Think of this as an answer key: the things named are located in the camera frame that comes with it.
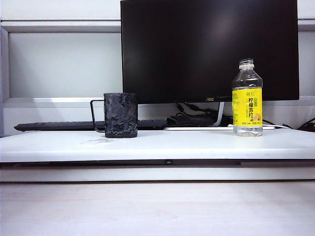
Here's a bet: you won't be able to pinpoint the clear bottle with yellow label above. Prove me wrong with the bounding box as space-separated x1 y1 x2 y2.
231 58 263 137

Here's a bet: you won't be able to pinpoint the spilled water puddle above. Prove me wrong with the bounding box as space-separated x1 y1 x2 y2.
78 138 111 146

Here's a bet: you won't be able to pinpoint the black power adapter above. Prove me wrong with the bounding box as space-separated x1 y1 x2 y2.
166 113 215 127

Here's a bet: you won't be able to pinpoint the dark textured glass mug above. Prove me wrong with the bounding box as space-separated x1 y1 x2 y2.
90 92 138 139

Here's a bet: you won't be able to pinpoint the white flat monitor base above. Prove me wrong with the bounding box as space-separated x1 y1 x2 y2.
163 124 278 130

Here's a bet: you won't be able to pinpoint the silver monitor stand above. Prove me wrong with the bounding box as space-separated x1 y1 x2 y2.
213 101 225 126

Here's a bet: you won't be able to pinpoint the black computer monitor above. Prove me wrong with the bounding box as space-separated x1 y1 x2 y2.
120 0 300 104

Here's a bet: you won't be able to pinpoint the black keyboard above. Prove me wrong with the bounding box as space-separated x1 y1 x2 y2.
13 119 170 132

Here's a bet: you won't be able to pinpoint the black cables behind monitor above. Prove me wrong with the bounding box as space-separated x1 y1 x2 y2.
176 102 220 116

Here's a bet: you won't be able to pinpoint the black cable on desk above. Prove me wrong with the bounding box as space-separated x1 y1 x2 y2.
222 115 293 128

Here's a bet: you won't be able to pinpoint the grey aluminium partition frame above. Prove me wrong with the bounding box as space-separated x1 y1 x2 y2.
0 17 315 105

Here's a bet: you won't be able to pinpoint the black cable bundle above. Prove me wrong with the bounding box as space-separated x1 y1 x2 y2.
295 117 315 133

